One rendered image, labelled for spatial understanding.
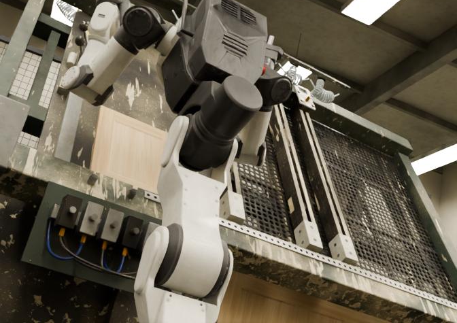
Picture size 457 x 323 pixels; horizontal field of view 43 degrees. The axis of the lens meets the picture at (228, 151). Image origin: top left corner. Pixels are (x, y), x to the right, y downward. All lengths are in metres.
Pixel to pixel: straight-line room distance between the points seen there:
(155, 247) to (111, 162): 0.74
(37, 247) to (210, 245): 0.58
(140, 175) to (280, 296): 0.74
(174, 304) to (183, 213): 0.21
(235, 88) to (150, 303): 0.54
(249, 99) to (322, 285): 0.95
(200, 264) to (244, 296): 0.94
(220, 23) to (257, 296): 1.08
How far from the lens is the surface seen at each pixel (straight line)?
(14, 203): 1.99
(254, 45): 1.67
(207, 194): 1.43
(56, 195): 1.74
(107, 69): 1.77
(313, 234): 2.21
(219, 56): 1.58
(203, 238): 1.32
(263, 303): 2.26
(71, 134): 1.96
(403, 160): 3.42
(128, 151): 2.06
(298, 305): 2.35
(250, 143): 1.93
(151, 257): 1.29
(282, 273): 2.07
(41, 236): 1.72
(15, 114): 1.58
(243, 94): 1.41
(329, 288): 2.18
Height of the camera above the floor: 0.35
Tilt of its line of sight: 23 degrees up
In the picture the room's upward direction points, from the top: 13 degrees clockwise
